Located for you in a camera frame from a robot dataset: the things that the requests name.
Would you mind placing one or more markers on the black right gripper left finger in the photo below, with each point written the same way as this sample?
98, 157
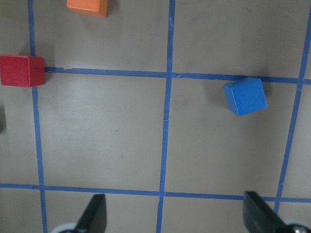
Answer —
94, 217

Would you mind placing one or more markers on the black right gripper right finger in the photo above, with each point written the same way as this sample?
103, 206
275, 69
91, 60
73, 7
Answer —
259, 217

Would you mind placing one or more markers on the green wooden block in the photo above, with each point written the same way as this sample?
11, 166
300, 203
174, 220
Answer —
2, 119

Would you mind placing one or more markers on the red wooden block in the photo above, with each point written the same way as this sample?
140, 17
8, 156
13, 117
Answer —
22, 71

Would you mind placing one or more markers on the blue wooden block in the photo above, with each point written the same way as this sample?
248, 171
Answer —
245, 96

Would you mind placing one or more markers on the orange wooden block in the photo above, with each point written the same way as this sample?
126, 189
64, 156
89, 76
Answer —
94, 8

